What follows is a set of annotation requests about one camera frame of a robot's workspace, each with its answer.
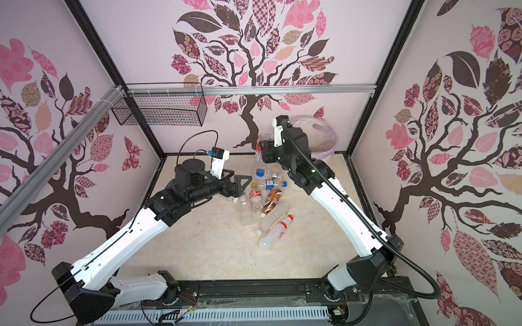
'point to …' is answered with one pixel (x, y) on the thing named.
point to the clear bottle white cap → (273, 216)
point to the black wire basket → (176, 104)
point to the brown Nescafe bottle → (274, 197)
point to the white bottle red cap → (268, 241)
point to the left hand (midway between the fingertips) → (242, 178)
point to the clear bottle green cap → (245, 211)
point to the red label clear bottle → (255, 198)
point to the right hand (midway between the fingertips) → (267, 137)
